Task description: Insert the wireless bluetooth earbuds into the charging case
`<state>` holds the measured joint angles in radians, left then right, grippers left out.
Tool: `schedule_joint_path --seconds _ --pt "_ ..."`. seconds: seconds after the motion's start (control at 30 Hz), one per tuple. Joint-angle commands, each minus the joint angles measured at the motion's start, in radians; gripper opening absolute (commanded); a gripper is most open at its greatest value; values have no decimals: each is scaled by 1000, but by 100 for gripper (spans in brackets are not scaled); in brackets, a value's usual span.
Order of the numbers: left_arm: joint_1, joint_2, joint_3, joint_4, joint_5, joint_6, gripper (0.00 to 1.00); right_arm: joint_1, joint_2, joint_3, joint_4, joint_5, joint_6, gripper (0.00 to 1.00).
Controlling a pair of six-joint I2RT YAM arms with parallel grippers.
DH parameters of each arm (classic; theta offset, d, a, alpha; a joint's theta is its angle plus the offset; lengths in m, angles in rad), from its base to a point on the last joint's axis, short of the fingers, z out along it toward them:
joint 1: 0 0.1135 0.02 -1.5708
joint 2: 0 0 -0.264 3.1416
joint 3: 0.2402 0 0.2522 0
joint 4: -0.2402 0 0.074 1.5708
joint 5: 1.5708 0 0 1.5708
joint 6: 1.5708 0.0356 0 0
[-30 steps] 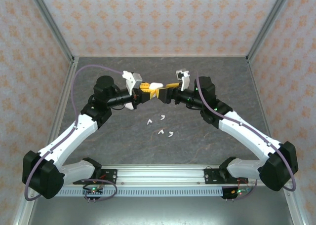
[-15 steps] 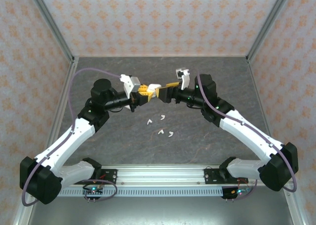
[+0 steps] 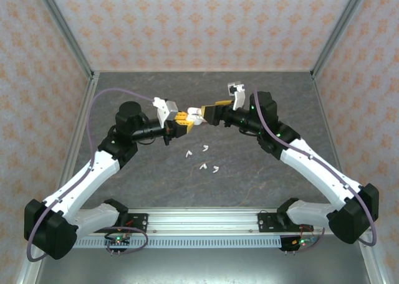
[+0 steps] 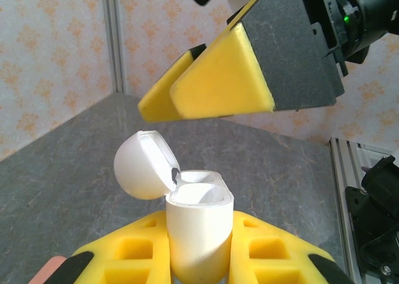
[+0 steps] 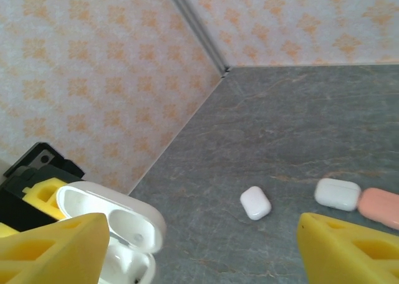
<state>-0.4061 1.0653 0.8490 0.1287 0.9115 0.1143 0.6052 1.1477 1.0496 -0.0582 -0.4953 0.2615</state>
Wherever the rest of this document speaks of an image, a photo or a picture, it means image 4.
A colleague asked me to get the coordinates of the coral earbud charging case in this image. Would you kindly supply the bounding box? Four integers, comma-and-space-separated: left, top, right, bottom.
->
32, 255, 68, 284

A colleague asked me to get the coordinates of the wide aluminium base rail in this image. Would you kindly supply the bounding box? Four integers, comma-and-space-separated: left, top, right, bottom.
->
329, 136, 399, 284

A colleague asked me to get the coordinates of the aluminium frame post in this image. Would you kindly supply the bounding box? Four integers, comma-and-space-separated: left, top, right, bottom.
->
102, 0, 126, 95

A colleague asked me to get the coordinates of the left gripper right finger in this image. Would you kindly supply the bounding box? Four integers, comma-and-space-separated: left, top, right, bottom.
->
228, 209, 358, 284

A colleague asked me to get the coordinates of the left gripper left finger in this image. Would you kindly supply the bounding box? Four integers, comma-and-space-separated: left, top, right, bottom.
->
57, 211, 171, 284

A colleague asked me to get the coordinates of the white earbud charging case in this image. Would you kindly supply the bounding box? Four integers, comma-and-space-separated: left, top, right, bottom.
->
113, 130, 235, 284

